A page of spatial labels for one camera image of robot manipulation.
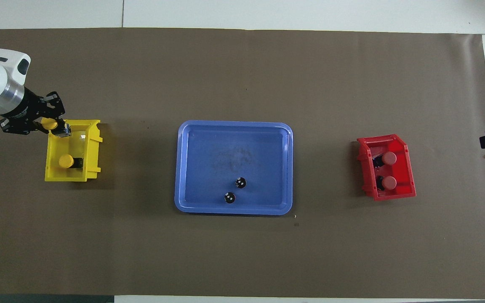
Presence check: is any yellow plastic bin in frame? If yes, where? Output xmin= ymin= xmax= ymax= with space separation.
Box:
xmin=44 ymin=120 xmax=102 ymax=183

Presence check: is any red plastic bin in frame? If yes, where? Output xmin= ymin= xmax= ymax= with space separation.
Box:
xmin=356 ymin=134 xmax=417 ymax=202

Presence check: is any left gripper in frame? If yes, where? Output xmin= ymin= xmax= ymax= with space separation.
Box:
xmin=0 ymin=86 xmax=72 ymax=138

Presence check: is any blue plastic tray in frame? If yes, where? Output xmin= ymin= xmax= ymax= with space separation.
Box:
xmin=174 ymin=120 xmax=294 ymax=216

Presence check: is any red button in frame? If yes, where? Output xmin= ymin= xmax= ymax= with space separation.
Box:
xmin=376 ymin=175 xmax=397 ymax=191
xmin=372 ymin=151 xmax=397 ymax=167

